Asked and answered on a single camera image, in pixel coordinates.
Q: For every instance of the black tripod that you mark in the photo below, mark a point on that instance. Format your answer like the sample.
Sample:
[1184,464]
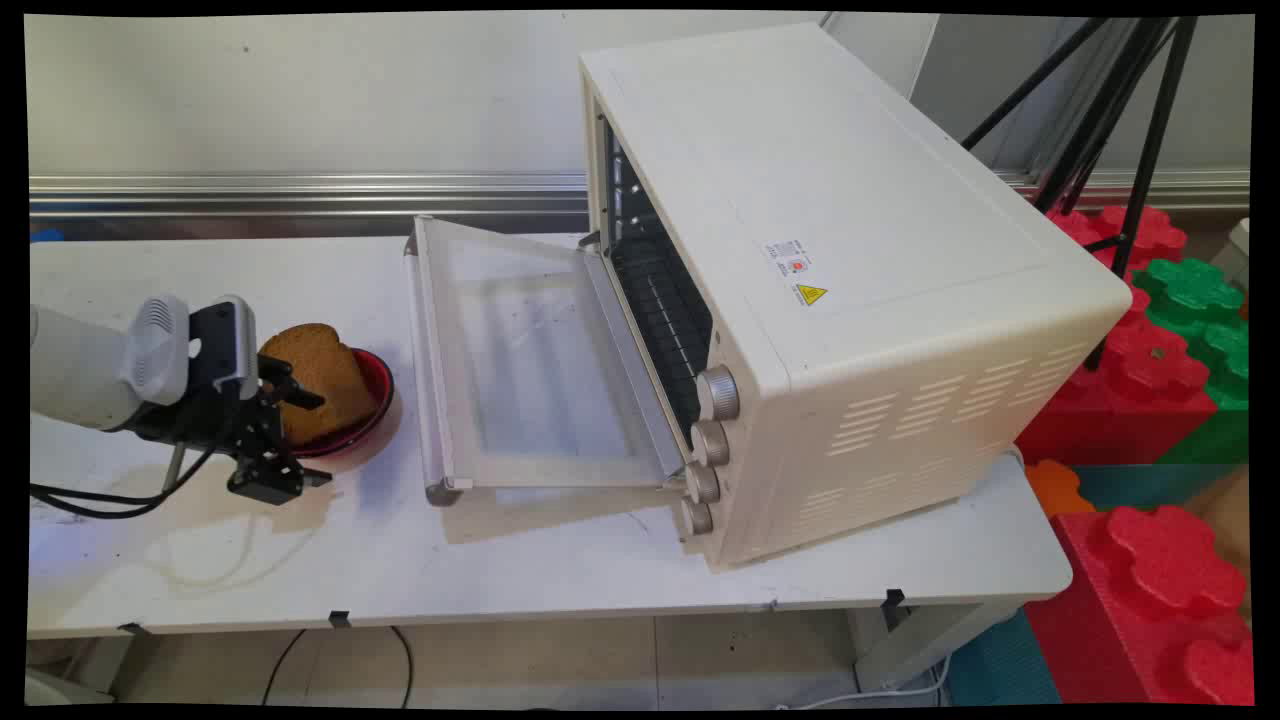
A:
[1150,150]

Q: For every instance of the teal foam mat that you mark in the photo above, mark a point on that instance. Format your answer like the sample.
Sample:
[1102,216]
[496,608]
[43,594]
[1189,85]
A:
[1140,485]

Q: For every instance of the orange foam block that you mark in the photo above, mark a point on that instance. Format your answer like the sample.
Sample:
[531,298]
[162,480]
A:
[1055,488]

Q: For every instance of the blue object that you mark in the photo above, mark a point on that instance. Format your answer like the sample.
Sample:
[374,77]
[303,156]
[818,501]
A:
[46,236]

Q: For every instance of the brown bread slice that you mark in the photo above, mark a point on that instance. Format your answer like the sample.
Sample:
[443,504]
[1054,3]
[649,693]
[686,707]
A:
[325,365]

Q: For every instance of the black table edge clip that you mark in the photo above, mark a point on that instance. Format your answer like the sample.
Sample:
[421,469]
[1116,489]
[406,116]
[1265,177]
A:
[893,600]
[340,619]
[134,629]

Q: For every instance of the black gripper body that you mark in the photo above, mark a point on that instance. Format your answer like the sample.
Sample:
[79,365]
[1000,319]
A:
[215,420]

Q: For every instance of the white table leg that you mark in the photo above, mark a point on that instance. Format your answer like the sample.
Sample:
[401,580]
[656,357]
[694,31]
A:
[920,640]

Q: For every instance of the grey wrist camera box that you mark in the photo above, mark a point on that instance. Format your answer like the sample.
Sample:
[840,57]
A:
[232,345]

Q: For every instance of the small red foam block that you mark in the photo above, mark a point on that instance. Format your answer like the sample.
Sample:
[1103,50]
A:
[1155,235]

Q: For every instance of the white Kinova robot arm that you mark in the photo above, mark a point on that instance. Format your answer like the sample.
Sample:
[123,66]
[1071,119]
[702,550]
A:
[85,370]

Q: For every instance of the large red foam block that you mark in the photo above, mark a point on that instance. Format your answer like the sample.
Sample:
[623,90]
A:
[1150,600]

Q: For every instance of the aluminium wall rail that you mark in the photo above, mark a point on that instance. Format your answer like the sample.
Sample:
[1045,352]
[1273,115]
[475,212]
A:
[300,195]

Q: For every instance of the green foam block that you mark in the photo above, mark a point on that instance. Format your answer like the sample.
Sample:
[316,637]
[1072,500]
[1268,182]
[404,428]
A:
[1195,290]

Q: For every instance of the warning sticker label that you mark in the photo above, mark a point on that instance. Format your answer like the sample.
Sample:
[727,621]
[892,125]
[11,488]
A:
[798,272]

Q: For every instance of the large silver oven knob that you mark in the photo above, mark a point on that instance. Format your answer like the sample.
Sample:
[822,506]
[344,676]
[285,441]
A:
[720,393]

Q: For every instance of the red bowl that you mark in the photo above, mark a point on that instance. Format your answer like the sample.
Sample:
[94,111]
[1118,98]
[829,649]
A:
[378,395]

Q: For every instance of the cream toaster oven body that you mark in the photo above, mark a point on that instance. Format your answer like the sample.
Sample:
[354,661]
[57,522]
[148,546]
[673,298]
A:
[850,250]

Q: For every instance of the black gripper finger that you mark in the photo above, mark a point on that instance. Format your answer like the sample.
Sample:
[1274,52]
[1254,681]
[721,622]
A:
[268,478]
[285,382]

